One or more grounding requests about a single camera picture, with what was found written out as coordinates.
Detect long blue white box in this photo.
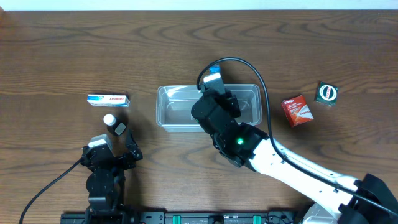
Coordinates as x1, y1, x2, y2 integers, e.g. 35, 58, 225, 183
209, 64, 221, 73

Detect red medicine box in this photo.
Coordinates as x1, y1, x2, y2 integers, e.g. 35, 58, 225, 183
281, 95, 314, 128

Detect green box round label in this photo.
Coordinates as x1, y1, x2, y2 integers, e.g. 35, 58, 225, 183
314, 82, 339, 106

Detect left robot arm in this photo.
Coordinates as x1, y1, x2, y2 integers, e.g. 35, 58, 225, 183
80, 129, 143, 223

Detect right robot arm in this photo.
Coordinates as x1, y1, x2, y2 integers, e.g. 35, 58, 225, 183
191, 90, 397, 223

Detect clear plastic container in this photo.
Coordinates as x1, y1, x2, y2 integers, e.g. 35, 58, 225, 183
156, 84, 262, 133

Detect brown bottle white cap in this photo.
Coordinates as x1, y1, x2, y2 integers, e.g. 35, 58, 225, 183
103, 114, 126, 136

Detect white blue Panadol box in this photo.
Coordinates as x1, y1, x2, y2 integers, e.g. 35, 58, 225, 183
87, 95, 130, 107

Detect black mounting rail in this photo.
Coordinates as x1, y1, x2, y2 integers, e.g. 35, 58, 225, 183
60, 212, 296, 224

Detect left black cable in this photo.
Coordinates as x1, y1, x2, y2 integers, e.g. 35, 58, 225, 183
18, 158, 84, 224

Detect black cable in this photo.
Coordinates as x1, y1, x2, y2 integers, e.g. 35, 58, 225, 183
196, 57, 398, 218
18, 158, 84, 224

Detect right black cable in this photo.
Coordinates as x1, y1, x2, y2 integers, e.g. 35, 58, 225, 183
196, 57, 398, 218

